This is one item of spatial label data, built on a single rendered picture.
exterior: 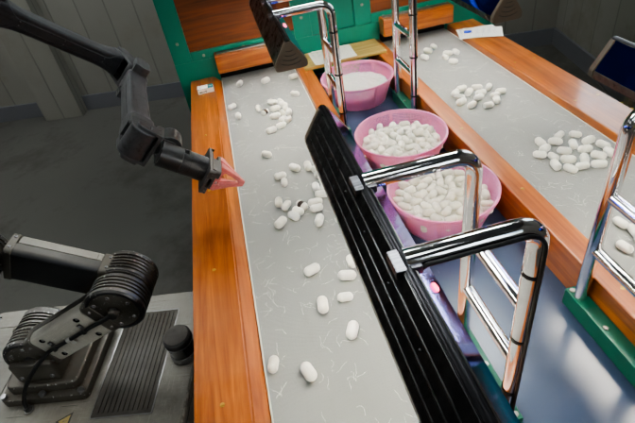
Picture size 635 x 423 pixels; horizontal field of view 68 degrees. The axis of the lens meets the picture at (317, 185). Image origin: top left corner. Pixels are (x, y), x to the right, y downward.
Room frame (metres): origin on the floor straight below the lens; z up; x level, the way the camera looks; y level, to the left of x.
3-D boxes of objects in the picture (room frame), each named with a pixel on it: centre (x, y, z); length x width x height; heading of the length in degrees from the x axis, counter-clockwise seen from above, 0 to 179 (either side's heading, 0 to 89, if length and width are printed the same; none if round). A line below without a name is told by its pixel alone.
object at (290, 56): (1.39, 0.05, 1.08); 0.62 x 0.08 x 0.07; 7
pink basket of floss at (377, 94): (1.59, -0.21, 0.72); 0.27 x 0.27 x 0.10
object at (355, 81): (1.59, -0.21, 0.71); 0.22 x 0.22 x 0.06
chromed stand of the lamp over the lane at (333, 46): (1.39, -0.03, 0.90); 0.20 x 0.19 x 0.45; 7
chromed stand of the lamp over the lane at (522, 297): (0.43, -0.15, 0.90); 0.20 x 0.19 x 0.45; 7
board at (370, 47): (1.81, -0.19, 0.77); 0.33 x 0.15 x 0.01; 97
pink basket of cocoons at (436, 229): (0.88, -0.30, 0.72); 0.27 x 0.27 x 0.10
